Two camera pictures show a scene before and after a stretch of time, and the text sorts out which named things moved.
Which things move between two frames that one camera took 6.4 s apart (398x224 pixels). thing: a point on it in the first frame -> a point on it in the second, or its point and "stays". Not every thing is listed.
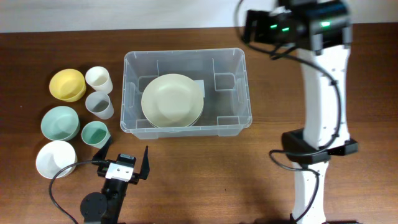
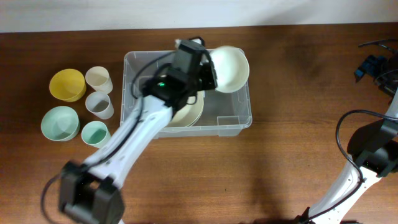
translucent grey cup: x=99 y=103 stays
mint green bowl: x=60 y=123 stays
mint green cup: x=95 y=134 stays
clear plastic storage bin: x=184 y=93 stays
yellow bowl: x=68 y=84 stays
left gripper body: x=102 y=168 -> x=206 y=76
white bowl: x=54 y=155 -> x=231 y=66
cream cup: x=99 y=78 stays
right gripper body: x=271 y=30 -> x=384 y=71
